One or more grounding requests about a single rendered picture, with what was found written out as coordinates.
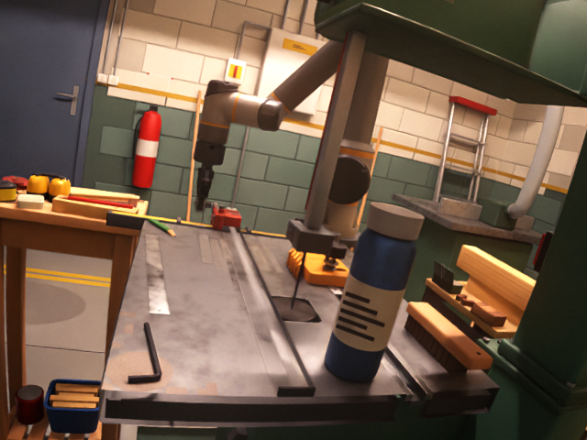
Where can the shallow wooden tray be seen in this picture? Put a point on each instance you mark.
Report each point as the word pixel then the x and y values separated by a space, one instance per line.
pixel 451 304

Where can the pine blank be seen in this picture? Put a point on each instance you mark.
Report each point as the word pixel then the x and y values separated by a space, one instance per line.
pixel 497 277

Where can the black hex key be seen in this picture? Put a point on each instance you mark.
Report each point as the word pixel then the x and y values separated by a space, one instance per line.
pixel 151 353

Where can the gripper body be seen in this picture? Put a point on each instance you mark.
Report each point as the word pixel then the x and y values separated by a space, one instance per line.
pixel 209 153

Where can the grey topped green counter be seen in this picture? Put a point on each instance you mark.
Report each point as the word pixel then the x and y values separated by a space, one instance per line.
pixel 458 222

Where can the grey blade guide post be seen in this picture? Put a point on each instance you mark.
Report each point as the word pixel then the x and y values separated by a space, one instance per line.
pixel 337 137

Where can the yellow ear muffs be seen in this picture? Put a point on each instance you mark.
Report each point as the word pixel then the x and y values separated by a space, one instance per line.
pixel 48 184

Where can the red pencil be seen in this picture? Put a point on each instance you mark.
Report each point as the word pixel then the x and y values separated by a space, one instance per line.
pixel 98 200

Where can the white red yellow sign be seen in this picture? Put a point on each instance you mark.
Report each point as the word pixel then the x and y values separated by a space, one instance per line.
pixel 235 71

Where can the blue door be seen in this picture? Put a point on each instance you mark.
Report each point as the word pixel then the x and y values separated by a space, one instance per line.
pixel 46 82

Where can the grey rip fence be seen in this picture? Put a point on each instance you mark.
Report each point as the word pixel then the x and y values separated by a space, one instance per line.
pixel 266 302

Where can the green box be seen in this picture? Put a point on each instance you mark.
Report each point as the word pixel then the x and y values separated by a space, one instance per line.
pixel 496 212

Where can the green bandsaw body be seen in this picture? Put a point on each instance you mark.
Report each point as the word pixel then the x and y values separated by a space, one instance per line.
pixel 527 137

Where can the light wood board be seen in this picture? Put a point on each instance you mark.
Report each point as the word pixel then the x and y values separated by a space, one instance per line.
pixel 101 192

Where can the red fire extinguisher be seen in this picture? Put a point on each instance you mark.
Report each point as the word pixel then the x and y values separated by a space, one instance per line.
pixel 147 146

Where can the white electrical cabinet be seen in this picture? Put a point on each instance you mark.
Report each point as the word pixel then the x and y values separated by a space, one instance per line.
pixel 286 59

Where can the green pencil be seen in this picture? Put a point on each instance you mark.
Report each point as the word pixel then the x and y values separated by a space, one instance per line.
pixel 162 227

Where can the wooden pencil tray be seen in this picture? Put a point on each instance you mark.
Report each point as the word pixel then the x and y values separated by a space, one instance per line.
pixel 87 207

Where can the white wall socket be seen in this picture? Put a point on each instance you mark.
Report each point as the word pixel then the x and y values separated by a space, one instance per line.
pixel 113 80

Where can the dark brown wood block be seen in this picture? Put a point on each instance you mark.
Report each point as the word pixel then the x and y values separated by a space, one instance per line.
pixel 488 314

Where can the white block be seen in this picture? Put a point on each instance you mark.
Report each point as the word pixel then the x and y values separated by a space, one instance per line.
pixel 31 201

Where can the black block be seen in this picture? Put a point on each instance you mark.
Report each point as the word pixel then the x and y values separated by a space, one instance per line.
pixel 445 277

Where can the blue bin with wood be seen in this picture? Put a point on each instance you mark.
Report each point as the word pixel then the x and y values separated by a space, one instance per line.
pixel 72 405

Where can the wooden bristle brush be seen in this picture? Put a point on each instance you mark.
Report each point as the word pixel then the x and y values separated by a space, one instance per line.
pixel 447 334

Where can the grey box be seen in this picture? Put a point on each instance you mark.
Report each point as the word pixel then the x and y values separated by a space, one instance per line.
pixel 458 208

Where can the dark red can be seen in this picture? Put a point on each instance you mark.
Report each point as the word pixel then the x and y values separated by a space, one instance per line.
pixel 29 403

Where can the steel ruler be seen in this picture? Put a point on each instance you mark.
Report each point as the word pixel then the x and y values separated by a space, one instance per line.
pixel 156 275

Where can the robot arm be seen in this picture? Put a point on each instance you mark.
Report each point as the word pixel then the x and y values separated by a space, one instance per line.
pixel 293 84

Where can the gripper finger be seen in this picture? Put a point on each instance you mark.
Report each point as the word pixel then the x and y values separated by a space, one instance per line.
pixel 201 188
pixel 210 181

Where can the yellow black tape measure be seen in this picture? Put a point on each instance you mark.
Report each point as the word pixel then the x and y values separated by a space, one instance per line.
pixel 7 190

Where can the blue bottle grey cap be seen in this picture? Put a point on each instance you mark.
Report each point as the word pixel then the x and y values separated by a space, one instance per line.
pixel 373 293

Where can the black featherboard knob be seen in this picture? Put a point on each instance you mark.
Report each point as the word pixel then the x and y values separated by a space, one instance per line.
pixel 330 264

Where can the red topped step ladder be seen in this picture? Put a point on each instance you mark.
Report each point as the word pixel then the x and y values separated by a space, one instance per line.
pixel 468 142

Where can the thin dark saw blade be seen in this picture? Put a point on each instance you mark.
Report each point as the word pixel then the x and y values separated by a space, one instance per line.
pixel 297 284

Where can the orange featherboard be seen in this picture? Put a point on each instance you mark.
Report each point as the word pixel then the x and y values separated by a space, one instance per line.
pixel 321 272

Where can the wooden side table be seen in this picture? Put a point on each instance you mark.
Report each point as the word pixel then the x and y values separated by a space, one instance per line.
pixel 64 229

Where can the red fence lock lever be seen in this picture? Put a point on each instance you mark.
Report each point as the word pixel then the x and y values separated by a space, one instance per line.
pixel 226 217

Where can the red flat object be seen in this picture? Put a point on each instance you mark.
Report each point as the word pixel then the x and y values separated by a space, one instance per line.
pixel 16 179

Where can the wooden stick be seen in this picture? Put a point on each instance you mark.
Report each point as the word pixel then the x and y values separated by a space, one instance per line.
pixel 372 156
pixel 193 151

